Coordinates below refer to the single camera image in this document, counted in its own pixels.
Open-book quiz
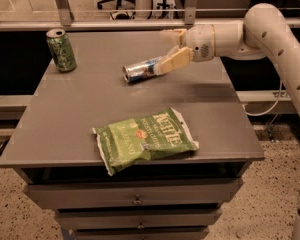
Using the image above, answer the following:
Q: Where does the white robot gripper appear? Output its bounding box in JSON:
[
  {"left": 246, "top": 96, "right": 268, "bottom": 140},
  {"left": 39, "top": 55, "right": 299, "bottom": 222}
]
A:
[{"left": 154, "top": 25, "right": 215, "bottom": 75}]

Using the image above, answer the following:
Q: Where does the blue silver redbull can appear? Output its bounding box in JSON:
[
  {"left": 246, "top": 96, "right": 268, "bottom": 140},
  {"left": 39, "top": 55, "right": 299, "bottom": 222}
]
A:
[{"left": 122, "top": 57, "right": 160, "bottom": 83}]

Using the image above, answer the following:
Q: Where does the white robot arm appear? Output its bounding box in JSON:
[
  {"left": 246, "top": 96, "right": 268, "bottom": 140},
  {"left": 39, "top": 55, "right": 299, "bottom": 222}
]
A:
[{"left": 157, "top": 4, "right": 300, "bottom": 240}]

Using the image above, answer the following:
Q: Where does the green soda can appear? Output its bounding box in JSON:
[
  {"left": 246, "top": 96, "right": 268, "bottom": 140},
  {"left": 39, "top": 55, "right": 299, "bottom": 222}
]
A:
[{"left": 46, "top": 28, "right": 77, "bottom": 73}]

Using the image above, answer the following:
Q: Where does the green kettle chips bag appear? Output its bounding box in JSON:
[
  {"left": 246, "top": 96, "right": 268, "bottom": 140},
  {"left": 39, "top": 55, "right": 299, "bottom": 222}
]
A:
[{"left": 93, "top": 108, "right": 199, "bottom": 176}]

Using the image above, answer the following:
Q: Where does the grey drawer cabinet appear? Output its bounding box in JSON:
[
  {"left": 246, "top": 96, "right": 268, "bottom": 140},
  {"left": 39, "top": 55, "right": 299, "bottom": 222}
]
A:
[{"left": 1, "top": 31, "right": 263, "bottom": 240}]

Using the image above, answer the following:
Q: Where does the middle grey drawer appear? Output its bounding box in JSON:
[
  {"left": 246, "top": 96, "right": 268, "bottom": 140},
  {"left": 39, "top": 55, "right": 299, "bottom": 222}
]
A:
[{"left": 56, "top": 208, "right": 222, "bottom": 230}]

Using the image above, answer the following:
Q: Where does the grey drawer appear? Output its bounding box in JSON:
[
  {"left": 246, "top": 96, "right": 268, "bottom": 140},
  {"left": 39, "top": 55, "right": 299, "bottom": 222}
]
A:
[
  {"left": 74, "top": 227, "right": 209, "bottom": 240},
  {"left": 24, "top": 178, "right": 243, "bottom": 209},
  {"left": 56, "top": 208, "right": 222, "bottom": 230}
]

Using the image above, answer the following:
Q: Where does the bottom grey drawer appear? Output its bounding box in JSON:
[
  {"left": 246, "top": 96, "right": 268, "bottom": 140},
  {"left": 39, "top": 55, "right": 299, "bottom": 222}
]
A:
[{"left": 74, "top": 227, "right": 209, "bottom": 240}]

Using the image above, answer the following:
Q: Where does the top grey drawer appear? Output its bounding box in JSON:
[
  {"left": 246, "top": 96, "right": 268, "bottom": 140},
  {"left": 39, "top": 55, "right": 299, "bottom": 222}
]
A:
[{"left": 24, "top": 178, "right": 243, "bottom": 209}]

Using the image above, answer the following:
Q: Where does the white cable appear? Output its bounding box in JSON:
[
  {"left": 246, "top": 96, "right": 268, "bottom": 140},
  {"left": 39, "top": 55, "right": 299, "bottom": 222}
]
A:
[{"left": 242, "top": 80, "right": 284, "bottom": 118}]

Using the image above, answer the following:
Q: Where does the metal railing frame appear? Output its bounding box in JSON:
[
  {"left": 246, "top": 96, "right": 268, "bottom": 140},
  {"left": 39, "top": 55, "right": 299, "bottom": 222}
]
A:
[{"left": 0, "top": 0, "right": 300, "bottom": 31}]

